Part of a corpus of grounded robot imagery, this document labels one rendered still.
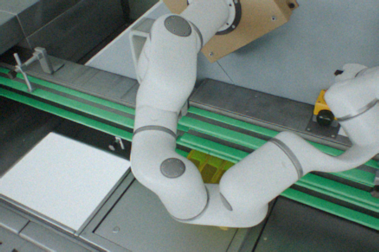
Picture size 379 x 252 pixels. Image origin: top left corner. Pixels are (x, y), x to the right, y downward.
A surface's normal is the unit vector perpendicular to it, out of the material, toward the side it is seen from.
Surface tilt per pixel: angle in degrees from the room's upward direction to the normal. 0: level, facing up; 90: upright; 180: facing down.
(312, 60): 0
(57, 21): 90
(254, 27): 0
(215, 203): 69
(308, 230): 89
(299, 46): 0
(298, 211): 89
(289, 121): 90
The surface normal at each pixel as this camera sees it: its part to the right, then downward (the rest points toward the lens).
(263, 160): -0.22, -0.59
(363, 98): 0.11, -0.04
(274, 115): -0.07, -0.72
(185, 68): 0.47, -0.42
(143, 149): -0.44, -0.69
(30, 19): 0.88, 0.28
